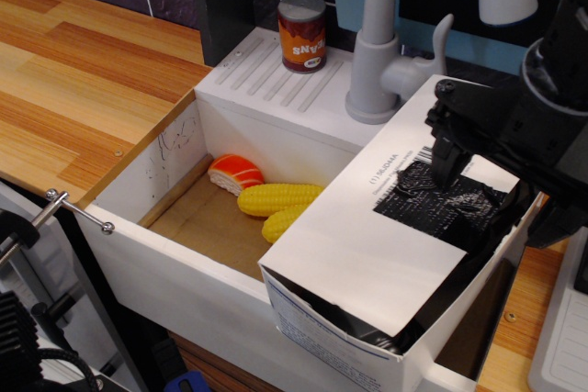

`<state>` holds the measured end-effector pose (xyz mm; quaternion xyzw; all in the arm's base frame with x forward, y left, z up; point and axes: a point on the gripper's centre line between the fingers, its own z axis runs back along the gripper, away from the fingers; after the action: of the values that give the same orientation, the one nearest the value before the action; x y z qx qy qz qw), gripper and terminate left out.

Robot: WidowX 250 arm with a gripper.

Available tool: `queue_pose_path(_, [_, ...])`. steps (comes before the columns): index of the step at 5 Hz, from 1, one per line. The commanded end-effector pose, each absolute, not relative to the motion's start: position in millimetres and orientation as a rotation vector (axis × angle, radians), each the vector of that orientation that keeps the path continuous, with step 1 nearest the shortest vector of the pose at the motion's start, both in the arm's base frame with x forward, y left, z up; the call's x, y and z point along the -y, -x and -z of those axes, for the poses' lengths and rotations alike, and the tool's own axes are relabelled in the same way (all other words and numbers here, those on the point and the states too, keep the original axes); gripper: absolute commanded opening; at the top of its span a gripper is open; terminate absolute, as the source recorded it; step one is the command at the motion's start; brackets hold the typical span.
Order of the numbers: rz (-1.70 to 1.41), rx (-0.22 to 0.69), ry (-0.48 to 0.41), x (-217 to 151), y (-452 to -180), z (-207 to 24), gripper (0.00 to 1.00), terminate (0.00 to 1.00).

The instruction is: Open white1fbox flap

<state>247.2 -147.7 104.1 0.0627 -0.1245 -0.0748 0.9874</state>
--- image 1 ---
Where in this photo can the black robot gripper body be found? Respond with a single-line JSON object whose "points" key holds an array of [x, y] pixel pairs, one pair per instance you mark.
{"points": [[535, 131]]}

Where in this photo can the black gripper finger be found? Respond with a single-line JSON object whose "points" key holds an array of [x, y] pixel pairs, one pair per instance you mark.
{"points": [[448, 160]]}

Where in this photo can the white cardboard box with flap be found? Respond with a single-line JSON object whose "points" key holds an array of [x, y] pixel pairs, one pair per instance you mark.
{"points": [[369, 284]]}

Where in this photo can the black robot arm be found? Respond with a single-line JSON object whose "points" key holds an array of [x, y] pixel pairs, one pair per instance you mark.
{"points": [[561, 55]]}

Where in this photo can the grey toy faucet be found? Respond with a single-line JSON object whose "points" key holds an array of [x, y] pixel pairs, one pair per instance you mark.
{"points": [[382, 78]]}

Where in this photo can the yellow toy corn lower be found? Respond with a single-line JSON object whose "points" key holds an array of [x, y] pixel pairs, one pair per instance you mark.
{"points": [[276, 224]]}

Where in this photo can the yellow toy corn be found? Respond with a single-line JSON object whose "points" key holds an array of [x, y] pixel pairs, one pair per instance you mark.
{"points": [[276, 224], [268, 199]]}

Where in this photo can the yellow toy corn upper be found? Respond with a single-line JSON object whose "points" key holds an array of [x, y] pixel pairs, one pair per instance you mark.
{"points": [[268, 199]]}

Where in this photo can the brown beans can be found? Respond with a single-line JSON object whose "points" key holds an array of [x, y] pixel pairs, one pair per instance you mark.
{"points": [[302, 32]]}

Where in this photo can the orange salmon sushi toy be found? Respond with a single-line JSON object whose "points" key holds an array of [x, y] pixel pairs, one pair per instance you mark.
{"points": [[234, 173]]}

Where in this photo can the white appliance at right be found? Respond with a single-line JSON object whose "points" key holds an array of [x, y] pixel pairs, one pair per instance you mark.
{"points": [[560, 359]]}

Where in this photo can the metal clamp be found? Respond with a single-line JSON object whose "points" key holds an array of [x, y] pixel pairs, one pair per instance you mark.
{"points": [[24, 234]]}

